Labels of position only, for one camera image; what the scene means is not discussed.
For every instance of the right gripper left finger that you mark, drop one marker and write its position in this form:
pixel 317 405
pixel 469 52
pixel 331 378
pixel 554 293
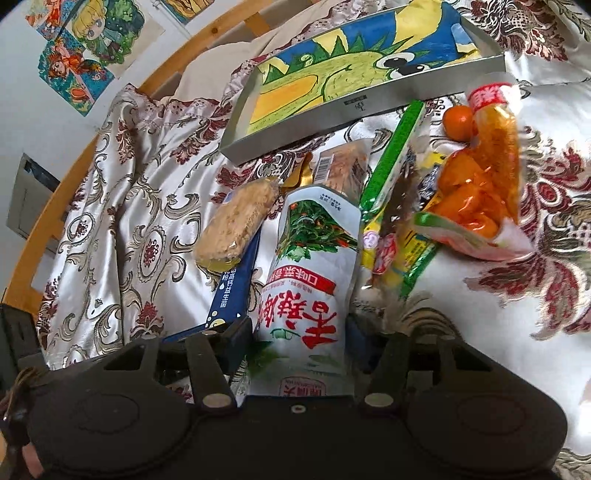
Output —
pixel 207 359

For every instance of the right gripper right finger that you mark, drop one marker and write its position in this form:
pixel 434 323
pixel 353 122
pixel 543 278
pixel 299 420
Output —
pixel 379 364

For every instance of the blue snack box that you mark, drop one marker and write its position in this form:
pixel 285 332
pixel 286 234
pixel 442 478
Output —
pixel 231 296

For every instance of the white red spicy snack bag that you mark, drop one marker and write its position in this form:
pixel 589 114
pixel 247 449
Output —
pixel 300 333

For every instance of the yellow green snack bag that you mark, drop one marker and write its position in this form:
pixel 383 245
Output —
pixel 394 255

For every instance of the oat bar clear wrapper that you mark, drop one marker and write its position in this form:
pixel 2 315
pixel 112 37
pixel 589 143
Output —
pixel 232 227

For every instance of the orange jelly snack bag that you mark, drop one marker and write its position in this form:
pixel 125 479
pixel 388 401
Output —
pixel 477 212

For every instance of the crispy rice cake pack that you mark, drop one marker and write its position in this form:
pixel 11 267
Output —
pixel 343 168

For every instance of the green white stick pack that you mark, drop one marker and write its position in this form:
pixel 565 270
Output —
pixel 392 161

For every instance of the orange tangerine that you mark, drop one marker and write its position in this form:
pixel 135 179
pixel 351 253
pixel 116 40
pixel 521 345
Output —
pixel 458 123

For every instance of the grey tray with drawing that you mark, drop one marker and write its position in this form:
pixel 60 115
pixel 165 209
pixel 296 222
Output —
pixel 371 65

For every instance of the gold foil snack bag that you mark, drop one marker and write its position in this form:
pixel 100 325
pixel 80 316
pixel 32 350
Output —
pixel 300 171

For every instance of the floral satin bedspread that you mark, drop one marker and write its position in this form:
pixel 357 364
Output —
pixel 124 267

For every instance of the beige pillow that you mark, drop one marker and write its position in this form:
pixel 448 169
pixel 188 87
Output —
pixel 207 76

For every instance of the anime girl drawing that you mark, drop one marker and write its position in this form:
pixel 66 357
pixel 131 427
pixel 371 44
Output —
pixel 79 81

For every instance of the blond child drawing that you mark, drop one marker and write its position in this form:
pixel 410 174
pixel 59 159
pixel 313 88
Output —
pixel 115 32

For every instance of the grey wall panel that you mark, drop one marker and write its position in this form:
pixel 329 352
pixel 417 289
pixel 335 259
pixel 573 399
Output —
pixel 32 189

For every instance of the wooden bed frame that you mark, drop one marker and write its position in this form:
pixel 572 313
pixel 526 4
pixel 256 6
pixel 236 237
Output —
pixel 63 142

